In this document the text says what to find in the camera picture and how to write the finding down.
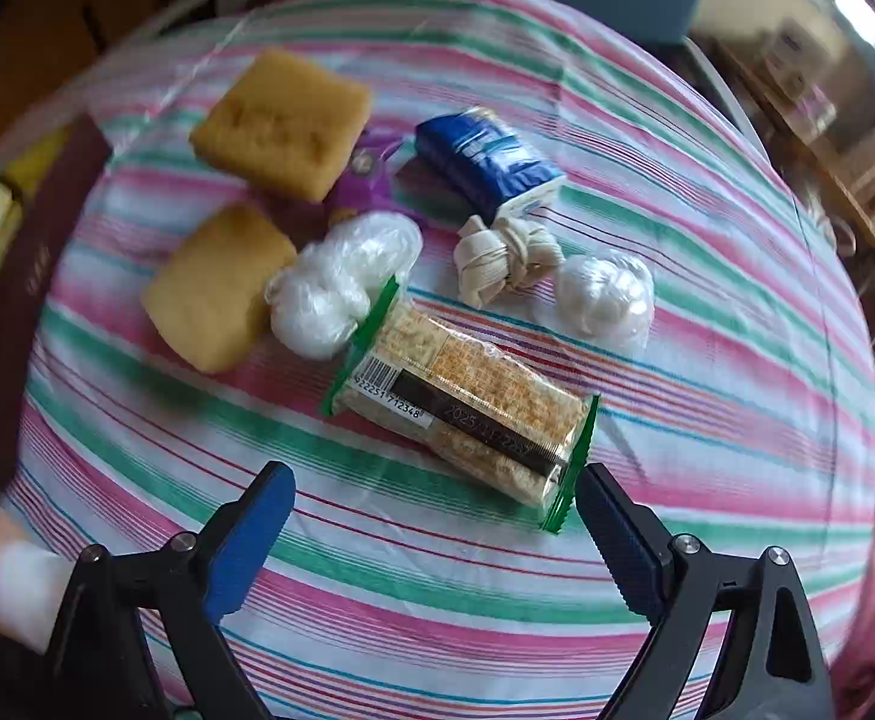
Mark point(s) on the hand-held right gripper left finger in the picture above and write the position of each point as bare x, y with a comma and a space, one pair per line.
246, 547

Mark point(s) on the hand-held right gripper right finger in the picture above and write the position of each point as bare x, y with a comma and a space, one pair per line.
624, 547

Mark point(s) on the green-edged cracker packet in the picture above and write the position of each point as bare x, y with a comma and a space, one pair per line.
467, 390

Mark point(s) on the beige knotted cloth bundle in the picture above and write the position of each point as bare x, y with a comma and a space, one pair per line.
497, 255

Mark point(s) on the maroon box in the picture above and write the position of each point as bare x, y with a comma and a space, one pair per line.
25, 277

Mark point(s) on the purple snack packet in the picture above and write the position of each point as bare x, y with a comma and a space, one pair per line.
362, 187

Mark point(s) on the person's left hand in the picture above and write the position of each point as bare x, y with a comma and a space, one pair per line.
2, 562

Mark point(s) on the striped tablecloth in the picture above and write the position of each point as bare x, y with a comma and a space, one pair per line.
707, 390

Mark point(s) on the small white plastic bag bundle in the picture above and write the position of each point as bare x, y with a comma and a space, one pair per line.
602, 296

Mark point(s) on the large white plastic bag bundle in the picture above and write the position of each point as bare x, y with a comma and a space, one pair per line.
325, 300

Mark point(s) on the small yellow sponge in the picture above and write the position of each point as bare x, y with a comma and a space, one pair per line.
212, 289

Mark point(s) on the blue tissue pack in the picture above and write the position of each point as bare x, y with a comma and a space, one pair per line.
482, 157

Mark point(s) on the large yellow sponge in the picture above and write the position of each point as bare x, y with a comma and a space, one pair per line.
280, 124

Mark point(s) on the wooden side table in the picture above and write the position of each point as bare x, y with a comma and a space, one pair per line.
842, 157

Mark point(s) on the white printed carton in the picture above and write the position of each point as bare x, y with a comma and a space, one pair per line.
786, 56

